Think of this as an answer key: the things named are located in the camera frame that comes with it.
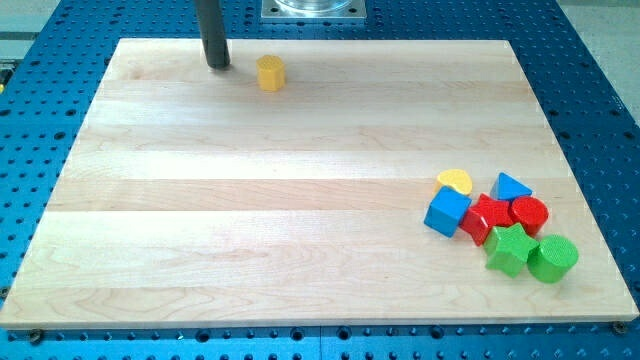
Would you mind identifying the light wooden board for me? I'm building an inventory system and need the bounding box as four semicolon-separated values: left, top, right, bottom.
1;38;638;330

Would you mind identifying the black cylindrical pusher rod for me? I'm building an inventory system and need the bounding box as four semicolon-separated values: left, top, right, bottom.
194;0;231;70

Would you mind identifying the blue triangle block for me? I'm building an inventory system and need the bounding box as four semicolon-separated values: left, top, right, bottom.
490;172;533;201

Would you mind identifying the yellow heart block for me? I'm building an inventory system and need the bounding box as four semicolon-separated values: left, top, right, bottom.
434;169;473;195

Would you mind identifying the green cylinder block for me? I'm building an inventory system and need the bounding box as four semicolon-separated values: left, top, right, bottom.
527;234;579;284

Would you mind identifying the yellow hexagon block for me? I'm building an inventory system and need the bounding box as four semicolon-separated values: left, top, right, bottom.
256;55;286;91

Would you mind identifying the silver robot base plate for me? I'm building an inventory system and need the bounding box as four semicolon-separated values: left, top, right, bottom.
261;0;367;21

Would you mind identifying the green star block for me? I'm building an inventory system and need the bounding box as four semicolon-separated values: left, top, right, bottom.
483;223;539;278

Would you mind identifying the blue cube block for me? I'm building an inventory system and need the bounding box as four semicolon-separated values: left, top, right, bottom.
423;187;472;238

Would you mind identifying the red cylinder block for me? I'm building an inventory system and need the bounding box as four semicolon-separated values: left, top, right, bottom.
508;196;549;237

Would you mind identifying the red star block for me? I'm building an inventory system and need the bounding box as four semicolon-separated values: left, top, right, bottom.
459;193;514;246

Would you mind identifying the blue perforated metal table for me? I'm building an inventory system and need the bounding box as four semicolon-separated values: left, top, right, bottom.
1;1;639;359

